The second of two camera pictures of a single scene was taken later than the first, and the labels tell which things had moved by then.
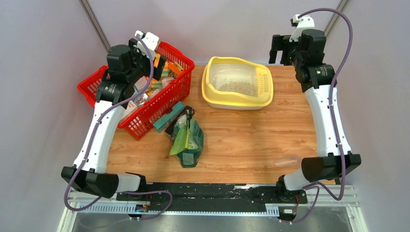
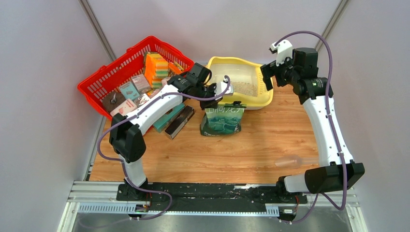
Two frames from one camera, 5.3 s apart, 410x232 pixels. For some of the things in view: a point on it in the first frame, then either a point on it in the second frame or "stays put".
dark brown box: [169, 128] stays put
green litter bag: [187, 145] → [222, 121]
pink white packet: [132, 105] stays put
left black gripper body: [142, 59] → [205, 92]
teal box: [162, 123] stays put
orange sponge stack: [170, 69] stays put
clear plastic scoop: [291, 161] stays put
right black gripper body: [282, 43] → [270, 69]
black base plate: [213, 197] stays put
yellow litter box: [232, 83] stays put
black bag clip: [189, 111] → [235, 104]
